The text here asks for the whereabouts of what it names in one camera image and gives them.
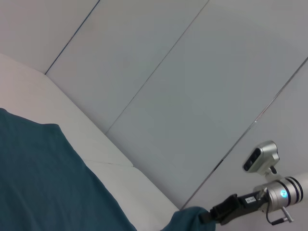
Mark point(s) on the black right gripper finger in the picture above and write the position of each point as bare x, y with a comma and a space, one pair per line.
206, 216

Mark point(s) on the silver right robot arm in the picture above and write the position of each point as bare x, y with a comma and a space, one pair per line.
281, 192

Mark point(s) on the teal t-shirt with pink print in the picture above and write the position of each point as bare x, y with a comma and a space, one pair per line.
36, 168

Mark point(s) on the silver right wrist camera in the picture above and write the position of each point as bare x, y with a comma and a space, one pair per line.
262, 154

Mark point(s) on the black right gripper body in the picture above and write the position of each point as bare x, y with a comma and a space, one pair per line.
240, 204

